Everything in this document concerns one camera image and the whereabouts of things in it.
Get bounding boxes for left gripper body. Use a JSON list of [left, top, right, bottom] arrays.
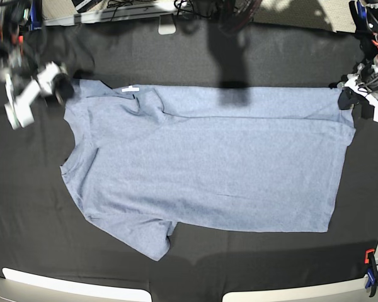
[[331, 63, 378, 104]]

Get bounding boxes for blue-grey t-shirt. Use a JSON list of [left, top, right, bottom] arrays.
[[60, 81, 355, 260]]

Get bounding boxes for black table cloth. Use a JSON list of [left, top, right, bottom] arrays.
[[0, 20, 378, 301]]

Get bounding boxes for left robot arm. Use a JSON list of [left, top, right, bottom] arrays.
[[336, 1, 378, 123]]

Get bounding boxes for orange blue clamp near right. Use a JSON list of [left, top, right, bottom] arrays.
[[364, 249, 378, 298]]

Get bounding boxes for tangled black cables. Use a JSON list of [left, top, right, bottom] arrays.
[[173, 0, 262, 23]]

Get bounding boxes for blue clamp far right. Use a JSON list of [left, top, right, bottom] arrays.
[[348, 1, 369, 32]]

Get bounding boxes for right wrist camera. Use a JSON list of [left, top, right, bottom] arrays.
[[4, 79, 40, 130]]

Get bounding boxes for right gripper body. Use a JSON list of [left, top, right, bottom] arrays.
[[5, 62, 67, 98]]

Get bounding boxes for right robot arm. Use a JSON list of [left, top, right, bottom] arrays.
[[0, 1, 74, 106]]

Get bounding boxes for blue clamp far left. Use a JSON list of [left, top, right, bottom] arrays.
[[28, 0, 43, 30]]

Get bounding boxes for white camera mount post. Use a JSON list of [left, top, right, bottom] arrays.
[[157, 14, 176, 35]]

